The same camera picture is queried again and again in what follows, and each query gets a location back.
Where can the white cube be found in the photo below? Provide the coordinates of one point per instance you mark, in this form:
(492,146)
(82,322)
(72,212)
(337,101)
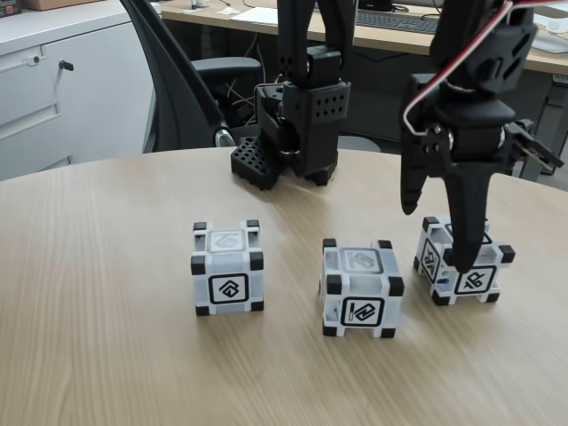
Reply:
(430,262)
(228,266)
(368,288)

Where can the grey round object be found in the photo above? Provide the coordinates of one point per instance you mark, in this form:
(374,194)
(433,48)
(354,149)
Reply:
(359,144)

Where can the silver laptop stand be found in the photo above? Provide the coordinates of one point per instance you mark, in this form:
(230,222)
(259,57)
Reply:
(552,40)

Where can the black keyboard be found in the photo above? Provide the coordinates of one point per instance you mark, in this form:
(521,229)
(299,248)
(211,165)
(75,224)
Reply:
(399,22)

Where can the white cube, house symbol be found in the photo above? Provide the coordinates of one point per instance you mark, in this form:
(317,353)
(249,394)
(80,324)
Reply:
(228,266)

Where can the white paper sheet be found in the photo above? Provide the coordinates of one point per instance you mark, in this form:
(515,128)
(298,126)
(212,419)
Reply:
(257,17)

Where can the small white card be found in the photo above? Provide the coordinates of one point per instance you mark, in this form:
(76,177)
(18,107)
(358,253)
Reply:
(228,11)

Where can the black mesh office chair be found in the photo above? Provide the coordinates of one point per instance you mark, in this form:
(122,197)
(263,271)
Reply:
(177,89)

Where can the small white bottle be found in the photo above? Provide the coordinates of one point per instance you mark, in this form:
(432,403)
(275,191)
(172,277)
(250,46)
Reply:
(199,3)

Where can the white filing cabinet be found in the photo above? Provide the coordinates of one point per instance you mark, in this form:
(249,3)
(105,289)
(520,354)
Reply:
(89,89)

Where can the black cabinet key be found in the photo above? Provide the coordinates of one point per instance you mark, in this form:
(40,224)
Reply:
(66,65)

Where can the dark printed box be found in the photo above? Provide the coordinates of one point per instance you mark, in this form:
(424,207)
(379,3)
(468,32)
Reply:
(11,8)

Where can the black gripper camera module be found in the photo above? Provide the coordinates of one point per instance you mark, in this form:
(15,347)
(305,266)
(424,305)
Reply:
(532,146)

